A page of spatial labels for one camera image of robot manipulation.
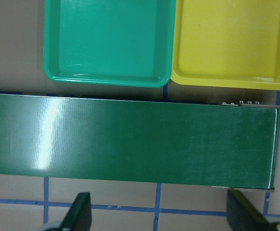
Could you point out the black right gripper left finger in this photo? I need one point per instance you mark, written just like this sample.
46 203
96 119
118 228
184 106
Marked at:
79 216

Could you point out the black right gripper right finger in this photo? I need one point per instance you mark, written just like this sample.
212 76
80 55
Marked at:
243 216

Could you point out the green conveyor belt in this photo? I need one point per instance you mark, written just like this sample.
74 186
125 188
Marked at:
176 143

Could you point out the yellow plastic tray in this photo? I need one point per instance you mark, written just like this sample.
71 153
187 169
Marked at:
227 43

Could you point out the green plastic tray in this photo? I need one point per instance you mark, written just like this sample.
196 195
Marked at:
109 42

